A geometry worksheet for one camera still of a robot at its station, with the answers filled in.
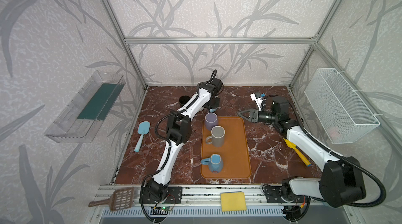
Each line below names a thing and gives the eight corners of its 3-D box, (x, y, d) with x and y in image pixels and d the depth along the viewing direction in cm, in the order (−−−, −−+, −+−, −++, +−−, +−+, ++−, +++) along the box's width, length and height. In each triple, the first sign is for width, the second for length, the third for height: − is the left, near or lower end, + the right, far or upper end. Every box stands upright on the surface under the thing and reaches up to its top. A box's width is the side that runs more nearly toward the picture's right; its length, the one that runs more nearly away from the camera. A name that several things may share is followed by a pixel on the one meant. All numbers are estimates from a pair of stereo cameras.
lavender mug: (205, 130, 97) (204, 124, 91) (205, 119, 103) (205, 112, 96) (217, 130, 97) (218, 124, 91) (217, 119, 103) (217, 112, 96)
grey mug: (206, 146, 91) (205, 138, 82) (206, 134, 95) (206, 125, 87) (224, 146, 91) (225, 138, 82) (223, 134, 95) (224, 125, 87)
